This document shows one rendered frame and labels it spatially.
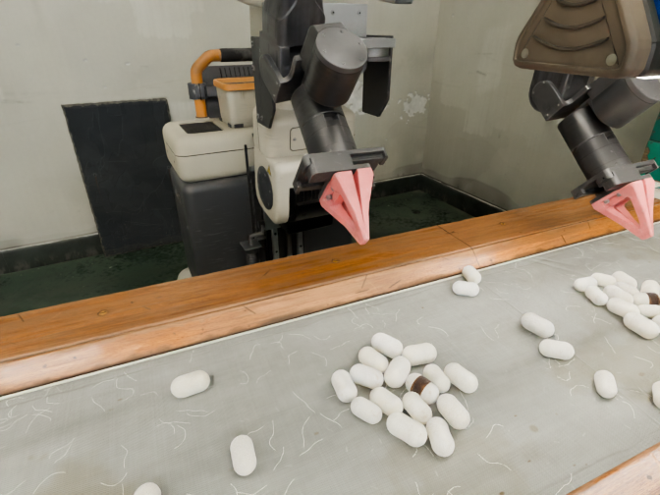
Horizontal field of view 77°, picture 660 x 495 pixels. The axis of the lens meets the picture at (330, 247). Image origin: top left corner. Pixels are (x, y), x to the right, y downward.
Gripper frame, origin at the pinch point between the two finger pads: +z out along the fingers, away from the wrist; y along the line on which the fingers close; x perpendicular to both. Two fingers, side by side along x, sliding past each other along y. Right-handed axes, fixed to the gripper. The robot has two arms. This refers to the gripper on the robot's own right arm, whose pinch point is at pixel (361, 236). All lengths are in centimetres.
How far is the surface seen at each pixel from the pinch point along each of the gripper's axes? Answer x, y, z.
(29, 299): 167, -79, -59
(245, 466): -1.6, -17.6, 17.9
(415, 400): -2.1, -1.5, 17.6
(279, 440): 1.0, -14.1, 17.2
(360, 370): 1.3, -4.5, 13.6
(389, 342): 2.8, 0.2, 11.7
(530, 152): 104, 162, -65
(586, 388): -3.8, 16.3, 22.0
